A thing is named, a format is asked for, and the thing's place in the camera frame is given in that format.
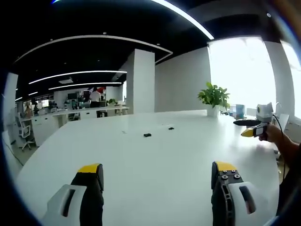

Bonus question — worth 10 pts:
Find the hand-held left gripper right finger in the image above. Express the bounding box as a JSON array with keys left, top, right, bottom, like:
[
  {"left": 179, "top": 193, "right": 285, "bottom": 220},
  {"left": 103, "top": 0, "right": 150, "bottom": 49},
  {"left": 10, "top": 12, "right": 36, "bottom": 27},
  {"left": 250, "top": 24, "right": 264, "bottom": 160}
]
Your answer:
[{"left": 211, "top": 161, "right": 271, "bottom": 226}]

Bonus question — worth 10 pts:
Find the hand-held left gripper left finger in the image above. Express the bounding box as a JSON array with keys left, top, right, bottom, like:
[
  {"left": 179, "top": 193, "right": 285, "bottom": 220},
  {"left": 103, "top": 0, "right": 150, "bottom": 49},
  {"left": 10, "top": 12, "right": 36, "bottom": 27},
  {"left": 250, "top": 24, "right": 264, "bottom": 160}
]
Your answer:
[{"left": 41, "top": 163, "right": 104, "bottom": 226}]

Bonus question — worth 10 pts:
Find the person's right hand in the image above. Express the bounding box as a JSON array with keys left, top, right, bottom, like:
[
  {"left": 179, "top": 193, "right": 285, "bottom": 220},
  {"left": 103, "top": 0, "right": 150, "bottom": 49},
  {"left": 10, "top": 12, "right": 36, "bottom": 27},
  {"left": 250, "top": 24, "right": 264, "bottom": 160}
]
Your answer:
[{"left": 258, "top": 123, "right": 285, "bottom": 143}]

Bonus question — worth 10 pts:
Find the blue box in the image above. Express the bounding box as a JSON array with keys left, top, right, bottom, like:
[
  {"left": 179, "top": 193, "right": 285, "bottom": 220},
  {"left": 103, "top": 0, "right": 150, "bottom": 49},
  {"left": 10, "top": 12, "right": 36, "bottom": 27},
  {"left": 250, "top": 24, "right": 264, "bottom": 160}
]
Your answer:
[{"left": 235, "top": 104, "right": 246, "bottom": 119}]

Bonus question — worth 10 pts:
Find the green potted plant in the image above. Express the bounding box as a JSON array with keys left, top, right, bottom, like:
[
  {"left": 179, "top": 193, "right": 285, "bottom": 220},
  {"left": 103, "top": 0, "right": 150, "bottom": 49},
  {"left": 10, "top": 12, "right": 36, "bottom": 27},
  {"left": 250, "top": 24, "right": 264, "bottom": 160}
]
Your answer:
[{"left": 197, "top": 82, "right": 231, "bottom": 118}]

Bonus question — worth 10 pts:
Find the white office chair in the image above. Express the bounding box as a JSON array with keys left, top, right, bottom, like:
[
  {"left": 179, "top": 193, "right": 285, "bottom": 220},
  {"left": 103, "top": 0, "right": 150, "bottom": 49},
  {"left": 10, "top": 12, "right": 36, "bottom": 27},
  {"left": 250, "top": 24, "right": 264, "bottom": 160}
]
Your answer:
[{"left": 14, "top": 112, "right": 35, "bottom": 152}]

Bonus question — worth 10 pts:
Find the long white office desk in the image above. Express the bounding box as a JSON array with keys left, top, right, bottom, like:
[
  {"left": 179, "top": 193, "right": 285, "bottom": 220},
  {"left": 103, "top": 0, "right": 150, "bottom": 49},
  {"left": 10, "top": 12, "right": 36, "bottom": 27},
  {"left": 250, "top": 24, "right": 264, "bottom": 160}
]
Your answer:
[{"left": 30, "top": 106, "right": 130, "bottom": 146}]

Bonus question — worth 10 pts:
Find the white square pillar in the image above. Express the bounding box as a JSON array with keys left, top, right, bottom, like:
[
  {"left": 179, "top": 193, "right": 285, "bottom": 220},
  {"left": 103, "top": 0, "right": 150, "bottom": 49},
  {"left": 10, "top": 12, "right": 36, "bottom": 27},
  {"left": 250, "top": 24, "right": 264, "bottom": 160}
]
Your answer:
[{"left": 126, "top": 48, "right": 156, "bottom": 114}]

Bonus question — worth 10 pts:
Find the black cable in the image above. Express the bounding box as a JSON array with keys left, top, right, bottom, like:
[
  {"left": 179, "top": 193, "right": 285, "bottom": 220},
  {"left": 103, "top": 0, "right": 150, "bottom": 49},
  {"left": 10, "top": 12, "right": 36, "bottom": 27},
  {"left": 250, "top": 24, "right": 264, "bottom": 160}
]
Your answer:
[{"left": 272, "top": 113, "right": 288, "bottom": 184}]

